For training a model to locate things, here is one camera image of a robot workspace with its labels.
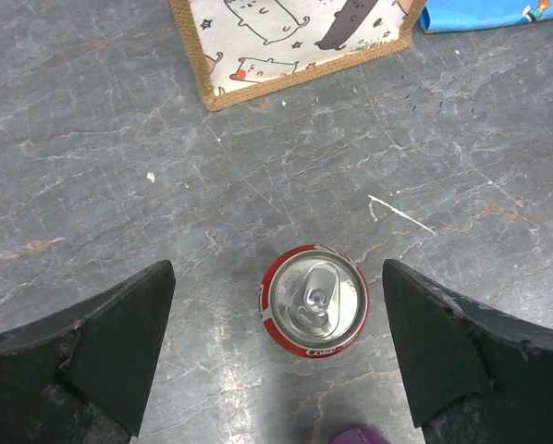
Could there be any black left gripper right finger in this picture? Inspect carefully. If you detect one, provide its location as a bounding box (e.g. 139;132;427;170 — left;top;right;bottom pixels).
382;259;553;443

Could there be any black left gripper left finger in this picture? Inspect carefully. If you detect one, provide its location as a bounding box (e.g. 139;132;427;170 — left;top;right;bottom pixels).
0;260;176;443

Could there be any red cola can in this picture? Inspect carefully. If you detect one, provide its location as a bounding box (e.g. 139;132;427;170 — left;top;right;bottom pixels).
259;244;370;359

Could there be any canvas bag with cat print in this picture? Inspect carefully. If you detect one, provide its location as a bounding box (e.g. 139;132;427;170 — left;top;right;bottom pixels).
169;0;425;111

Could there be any purple soda can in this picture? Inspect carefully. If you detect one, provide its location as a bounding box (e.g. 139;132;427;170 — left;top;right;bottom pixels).
329;426;389;444

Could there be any blue printed cloth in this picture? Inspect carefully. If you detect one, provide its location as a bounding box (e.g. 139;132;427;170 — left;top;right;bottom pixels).
419;0;553;33

